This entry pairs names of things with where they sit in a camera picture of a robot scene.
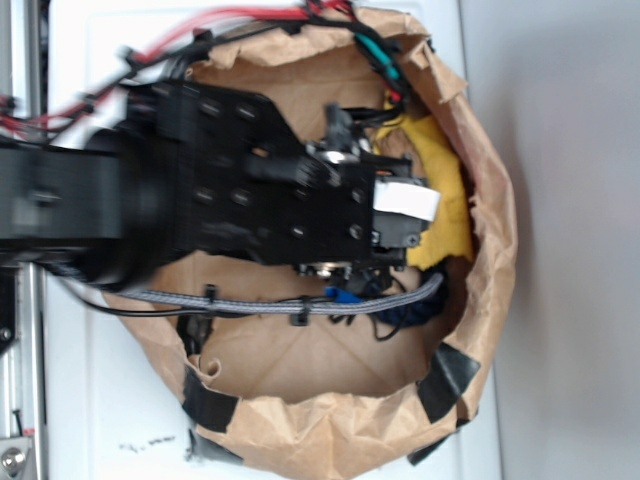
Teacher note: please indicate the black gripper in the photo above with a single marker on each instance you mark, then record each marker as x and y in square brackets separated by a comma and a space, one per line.
[402, 206]

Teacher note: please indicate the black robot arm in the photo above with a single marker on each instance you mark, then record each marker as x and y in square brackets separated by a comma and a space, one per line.
[202, 168]

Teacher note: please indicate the yellow cloth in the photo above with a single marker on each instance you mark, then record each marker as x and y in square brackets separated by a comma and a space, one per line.
[433, 158]

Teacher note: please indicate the brown paper bag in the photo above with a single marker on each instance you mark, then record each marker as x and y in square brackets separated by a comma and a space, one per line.
[329, 401]

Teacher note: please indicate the black tape bottom right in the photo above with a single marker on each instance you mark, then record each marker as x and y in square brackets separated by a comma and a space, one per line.
[450, 374]

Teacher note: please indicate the black tape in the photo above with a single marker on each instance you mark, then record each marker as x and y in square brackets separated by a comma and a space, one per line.
[204, 406]
[450, 374]

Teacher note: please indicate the black tape bottom left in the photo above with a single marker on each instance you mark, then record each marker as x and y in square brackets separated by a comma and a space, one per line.
[204, 406]

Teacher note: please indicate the white plastic tray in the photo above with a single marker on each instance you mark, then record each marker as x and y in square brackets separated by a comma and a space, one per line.
[109, 414]

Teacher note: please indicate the black bracket with bolt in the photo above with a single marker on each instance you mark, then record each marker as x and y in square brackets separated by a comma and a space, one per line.
[8, 308]

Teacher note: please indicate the metal rail frame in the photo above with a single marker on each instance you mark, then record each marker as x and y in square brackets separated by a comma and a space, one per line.
[23, 396]

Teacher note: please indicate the metal corner bracket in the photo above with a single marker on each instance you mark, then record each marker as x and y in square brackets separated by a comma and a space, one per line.
[18, 459]

